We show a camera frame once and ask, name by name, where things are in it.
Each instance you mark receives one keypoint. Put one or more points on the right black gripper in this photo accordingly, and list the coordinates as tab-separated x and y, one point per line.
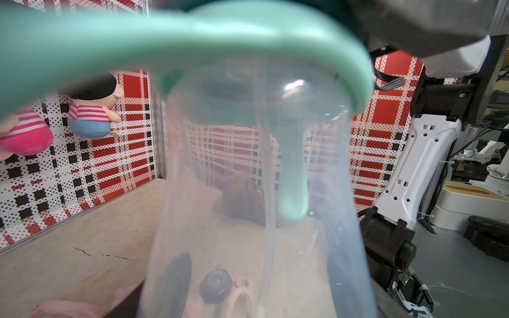
424	28

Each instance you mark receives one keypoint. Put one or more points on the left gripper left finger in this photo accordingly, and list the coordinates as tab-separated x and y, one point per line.
172	287

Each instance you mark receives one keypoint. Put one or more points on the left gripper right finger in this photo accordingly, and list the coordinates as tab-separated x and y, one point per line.
351	288

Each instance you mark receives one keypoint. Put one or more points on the clear baby bottle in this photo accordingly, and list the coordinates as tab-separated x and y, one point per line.
285	262

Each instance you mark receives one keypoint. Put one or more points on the mint green bottle handle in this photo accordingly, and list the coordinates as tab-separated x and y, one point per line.
159	43

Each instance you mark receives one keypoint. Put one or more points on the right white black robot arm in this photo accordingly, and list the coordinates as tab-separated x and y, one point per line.
461	47

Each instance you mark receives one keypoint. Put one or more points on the pink bottle cap near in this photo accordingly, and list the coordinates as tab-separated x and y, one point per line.
121	294

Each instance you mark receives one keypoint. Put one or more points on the brown plush toy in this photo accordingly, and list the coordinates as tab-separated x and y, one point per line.
242	198

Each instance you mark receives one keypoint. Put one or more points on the plush doll blue pants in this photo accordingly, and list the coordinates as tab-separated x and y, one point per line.
91	112

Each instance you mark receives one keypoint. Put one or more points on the plush doll pink pants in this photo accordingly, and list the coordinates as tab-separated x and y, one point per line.
24	133

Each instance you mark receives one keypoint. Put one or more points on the pink bottle handle near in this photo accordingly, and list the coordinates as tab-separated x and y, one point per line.
242	291

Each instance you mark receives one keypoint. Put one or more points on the pink bottle handle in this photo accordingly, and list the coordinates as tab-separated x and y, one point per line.
67	308
242	291

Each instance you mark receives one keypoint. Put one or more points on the pink bottle handle far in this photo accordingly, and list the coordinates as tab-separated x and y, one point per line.
67	308

